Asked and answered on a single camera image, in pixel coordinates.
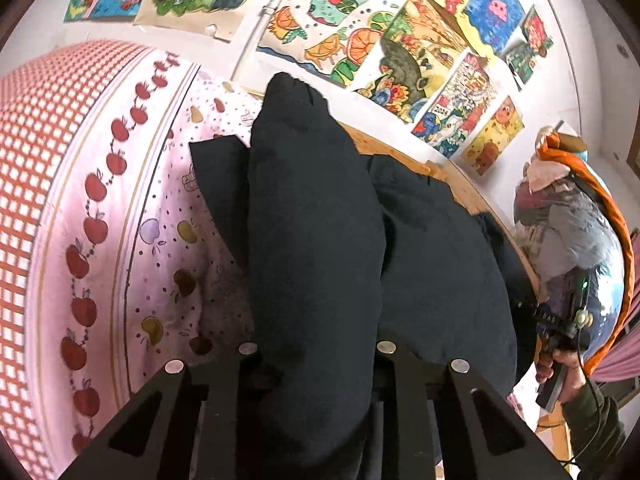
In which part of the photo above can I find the blue jellyfish wall poster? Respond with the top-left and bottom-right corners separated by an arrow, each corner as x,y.
396,0 -> 527,61

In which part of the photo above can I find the black jacket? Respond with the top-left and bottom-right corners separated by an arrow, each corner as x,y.
189,72 -> 542,480

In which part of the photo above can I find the dark turtle wall poster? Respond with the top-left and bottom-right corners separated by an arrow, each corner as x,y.
354,0 -> 484,126

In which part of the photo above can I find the colourful comic wall poster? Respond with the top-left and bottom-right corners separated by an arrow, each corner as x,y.
411,51 -> 494,159

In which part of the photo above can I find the pink curtain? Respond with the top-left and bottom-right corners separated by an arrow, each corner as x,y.
591,269 -> 640,392

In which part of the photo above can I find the red checkered apple-border quilt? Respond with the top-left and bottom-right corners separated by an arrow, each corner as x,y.
0,40 -> 202,480

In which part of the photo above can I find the small red flower wall poster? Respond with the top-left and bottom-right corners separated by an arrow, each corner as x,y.
502,4 -> 555,92

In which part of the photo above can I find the wooden stool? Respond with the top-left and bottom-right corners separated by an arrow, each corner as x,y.
534,406 -> 574,462

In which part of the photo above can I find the black cable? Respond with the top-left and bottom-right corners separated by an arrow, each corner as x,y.
569,327 -> 609,467

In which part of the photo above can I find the person's right forearm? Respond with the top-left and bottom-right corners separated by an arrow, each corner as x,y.
559,394 -> 629,480

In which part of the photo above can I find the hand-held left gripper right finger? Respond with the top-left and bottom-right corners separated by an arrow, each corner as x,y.
372,339 -> 576,480

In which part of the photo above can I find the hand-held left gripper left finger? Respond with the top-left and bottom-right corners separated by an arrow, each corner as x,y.
57,341 -> 263,480

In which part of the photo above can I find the yellow orange-figure wall poster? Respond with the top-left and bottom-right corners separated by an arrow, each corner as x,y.
459,95 -> 525,177

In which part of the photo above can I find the orange fruit wall poster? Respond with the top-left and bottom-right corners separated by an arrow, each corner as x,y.
256,0 -> 417,89

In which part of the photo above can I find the pink fruit-print bed sheet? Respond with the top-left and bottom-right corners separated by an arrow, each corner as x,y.
125,66 -> 267,397

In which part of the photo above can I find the person's right hand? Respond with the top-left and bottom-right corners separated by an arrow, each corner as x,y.
534,349 -> 589,404

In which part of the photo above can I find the colourful stuffed cloth bundle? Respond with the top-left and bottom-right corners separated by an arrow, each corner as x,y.
512,125 -> 637,379

